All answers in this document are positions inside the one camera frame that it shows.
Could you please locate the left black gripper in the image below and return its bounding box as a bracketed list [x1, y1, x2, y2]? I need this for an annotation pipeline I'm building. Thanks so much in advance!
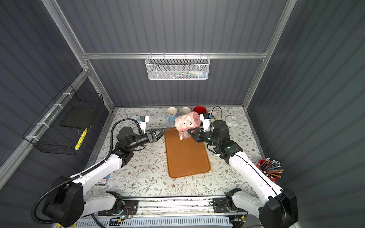
[127, 128, 166, 152]

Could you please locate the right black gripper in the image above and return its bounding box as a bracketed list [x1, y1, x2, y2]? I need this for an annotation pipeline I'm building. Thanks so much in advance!
[188, 127, 220, 148]

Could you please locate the pink mug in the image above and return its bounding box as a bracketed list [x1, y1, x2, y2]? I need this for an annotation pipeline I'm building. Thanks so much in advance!
[175, 111, 201, 132]

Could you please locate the black mug red inside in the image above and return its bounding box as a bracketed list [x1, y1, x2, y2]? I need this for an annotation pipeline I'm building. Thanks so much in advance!
[193, 106, 207, 115]

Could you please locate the purple mug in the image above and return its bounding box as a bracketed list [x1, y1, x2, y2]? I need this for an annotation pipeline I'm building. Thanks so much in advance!
[180, 107, 192, 116]

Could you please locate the light green mug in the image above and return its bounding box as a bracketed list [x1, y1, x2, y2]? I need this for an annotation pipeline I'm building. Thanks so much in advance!
[207, 111, 219, 122]

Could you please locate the orange plastic tray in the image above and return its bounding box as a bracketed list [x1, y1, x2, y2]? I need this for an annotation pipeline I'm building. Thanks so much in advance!
[164, 128, 211, 179]

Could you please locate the light blue mug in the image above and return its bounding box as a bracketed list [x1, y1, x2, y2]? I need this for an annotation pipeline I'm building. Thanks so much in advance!
[166, 107, 178, 123]

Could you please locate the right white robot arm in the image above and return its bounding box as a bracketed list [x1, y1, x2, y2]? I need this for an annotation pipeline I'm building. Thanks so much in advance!
[187, 120, 299, 228]

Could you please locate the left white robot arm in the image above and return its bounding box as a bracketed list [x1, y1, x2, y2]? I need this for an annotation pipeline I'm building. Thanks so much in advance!
[30, 120, 167, 227]

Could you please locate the white mug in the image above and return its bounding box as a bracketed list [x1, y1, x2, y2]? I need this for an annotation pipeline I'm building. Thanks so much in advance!
[179, 131, 190, 141]

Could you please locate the highlighter marker pack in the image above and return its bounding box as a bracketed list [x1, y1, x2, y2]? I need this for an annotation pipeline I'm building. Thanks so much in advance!
[96, 174, 111, 186]

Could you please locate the red pencil cup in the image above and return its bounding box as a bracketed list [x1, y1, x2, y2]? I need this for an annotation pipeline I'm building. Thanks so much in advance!
[256, 158, 284, 182]

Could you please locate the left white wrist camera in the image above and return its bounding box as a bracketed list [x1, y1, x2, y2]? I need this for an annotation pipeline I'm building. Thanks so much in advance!
[137, 116, 150, 134]

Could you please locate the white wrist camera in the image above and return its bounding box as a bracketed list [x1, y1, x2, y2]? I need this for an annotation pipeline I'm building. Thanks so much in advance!
[200, 113, 212, 132]
[137, 116, 150, 134]

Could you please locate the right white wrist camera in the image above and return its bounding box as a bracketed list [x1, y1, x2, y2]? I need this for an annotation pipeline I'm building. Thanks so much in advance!
[200, 113, 212, 132]

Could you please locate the white wire basket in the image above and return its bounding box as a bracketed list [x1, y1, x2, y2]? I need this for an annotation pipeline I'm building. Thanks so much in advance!
[145, 55, 211, 80]

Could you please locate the black wire basket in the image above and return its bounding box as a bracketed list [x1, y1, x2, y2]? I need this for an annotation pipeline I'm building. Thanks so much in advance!
[22, 85, 104, 155]

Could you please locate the white ribbed cable duct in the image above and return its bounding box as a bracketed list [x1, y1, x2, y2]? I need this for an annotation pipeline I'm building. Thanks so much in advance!
[75, 216, 233, 228]

